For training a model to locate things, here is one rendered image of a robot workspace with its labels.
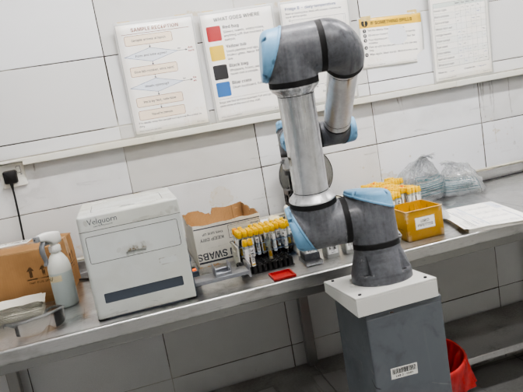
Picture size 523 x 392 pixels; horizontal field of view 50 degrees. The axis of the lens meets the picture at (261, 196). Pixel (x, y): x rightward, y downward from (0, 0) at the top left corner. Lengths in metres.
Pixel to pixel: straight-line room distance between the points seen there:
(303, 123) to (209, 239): 0.76
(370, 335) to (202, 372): 1.20
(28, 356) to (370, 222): 0.95
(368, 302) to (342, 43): 0.58
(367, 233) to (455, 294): 1.44
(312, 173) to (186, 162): 0.99
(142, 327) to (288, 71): 0.81
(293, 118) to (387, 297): 0.47
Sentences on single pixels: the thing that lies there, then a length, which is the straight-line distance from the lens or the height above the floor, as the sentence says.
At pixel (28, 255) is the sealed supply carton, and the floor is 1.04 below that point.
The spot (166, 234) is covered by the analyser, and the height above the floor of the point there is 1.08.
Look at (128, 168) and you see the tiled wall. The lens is 2.20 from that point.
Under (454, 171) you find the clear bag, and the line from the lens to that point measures 2.47.
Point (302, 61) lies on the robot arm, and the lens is 1.25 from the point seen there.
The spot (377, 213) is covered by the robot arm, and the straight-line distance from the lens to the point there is 1.36.
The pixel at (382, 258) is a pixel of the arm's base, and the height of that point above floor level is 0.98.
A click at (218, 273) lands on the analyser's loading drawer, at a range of 1.65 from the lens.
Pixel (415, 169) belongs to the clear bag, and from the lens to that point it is 2.41.
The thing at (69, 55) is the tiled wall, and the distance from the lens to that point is 2.22.
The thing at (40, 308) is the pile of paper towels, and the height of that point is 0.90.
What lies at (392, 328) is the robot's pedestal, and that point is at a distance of 1.39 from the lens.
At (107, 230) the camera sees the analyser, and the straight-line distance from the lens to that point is 1.58.
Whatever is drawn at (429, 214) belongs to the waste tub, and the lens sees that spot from 1.87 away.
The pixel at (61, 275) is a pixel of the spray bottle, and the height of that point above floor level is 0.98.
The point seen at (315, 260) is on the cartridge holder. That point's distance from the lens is 1.74.
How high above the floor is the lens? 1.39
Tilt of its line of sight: 9 degrees down
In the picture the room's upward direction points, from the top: 10 degrees counter-clockwise
